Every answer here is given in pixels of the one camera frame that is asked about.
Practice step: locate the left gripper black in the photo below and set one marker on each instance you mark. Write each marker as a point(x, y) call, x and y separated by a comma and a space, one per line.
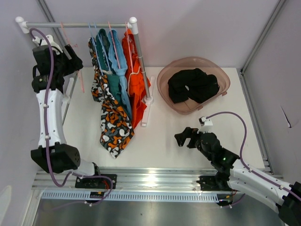
point(74, 64)

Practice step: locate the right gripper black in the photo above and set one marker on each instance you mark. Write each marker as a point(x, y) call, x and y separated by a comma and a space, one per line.
point(192, 133)

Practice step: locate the pink wire hanger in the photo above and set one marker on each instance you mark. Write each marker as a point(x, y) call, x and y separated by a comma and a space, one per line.
point(77, 48)

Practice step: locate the teal green shorts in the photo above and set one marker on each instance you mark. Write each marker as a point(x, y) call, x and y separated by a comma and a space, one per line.
point(114, 84)

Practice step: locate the light blue wire hanger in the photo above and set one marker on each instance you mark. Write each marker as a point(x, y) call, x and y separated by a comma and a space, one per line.
point(95, 47)
point(103, 46)

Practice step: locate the orange black patterned shorts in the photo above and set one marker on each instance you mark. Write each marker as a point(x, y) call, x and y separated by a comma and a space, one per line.
point(116, 127)

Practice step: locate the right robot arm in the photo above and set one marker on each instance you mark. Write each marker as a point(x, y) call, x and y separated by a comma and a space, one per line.
point(282, 197)

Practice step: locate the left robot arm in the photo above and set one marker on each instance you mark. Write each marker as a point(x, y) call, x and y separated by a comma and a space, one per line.
point(53, 153)

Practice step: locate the light blue shorts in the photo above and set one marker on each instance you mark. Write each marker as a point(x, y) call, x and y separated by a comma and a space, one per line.
point(120, 72)

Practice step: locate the bright orange shorts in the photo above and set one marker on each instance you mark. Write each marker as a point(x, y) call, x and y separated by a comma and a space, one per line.
point(136, 86)

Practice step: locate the translucent pink plastic basin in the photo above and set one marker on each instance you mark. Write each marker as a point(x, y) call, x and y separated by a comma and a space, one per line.
point(192, 62)

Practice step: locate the white and silver clothes rack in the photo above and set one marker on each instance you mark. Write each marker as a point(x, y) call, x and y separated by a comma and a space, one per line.
point(131, 24)

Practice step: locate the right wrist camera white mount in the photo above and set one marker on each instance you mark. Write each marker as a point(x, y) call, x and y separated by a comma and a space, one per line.
point(206, 125)

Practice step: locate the aluminium extrusion rail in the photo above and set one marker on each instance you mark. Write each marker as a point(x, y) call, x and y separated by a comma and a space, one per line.
point(138, 180)

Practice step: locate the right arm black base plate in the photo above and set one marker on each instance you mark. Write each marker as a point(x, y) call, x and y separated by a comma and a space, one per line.
point(213, 183)

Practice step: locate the slotted grey cable duct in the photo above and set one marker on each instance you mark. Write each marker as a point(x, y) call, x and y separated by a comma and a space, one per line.
point(131, 196)

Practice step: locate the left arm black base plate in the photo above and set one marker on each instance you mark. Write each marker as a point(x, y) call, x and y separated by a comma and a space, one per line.
point(106, 182)

